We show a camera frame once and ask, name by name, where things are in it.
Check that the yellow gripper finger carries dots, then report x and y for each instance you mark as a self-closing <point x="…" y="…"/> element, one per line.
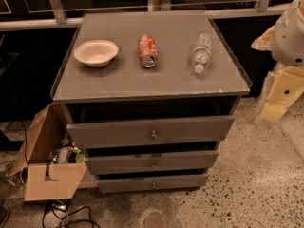
<point x="287" y="87"/>
<point x="264" y="41"/>

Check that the grey drawer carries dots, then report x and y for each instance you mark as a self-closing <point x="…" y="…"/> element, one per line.
<point x="151" y="162"/>
<point x="150" y="132"/>
<point x="152" y="183"/>

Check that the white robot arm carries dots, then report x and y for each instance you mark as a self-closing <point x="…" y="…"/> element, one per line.
<point x="285" y="40"/>

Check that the grey drawer cabinet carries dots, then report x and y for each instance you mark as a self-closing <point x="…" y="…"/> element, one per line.
<point x="126" y="91"/>

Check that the grey top drawer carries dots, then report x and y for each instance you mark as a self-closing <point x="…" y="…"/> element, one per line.
<point x="150" y="132"/>

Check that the grey bottom drawer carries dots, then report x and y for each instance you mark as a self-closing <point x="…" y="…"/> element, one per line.
<point x="152" y="183"/>

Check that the open cardboard box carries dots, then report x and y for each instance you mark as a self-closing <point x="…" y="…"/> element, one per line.
<point x="46" y="182"/>

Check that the clear plastic water bottle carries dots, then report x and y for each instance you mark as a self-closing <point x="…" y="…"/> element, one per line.
<point x="202" y="53"/>

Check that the orange soda can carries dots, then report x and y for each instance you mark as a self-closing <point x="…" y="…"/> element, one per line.
<point x="148" y="54"/>

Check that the white paper bowl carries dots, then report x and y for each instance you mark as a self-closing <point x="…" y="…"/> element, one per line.
<point x="96" y="53"/>

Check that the metal railing frame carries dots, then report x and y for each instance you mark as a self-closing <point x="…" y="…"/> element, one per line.
<point x="48" y="14"/>

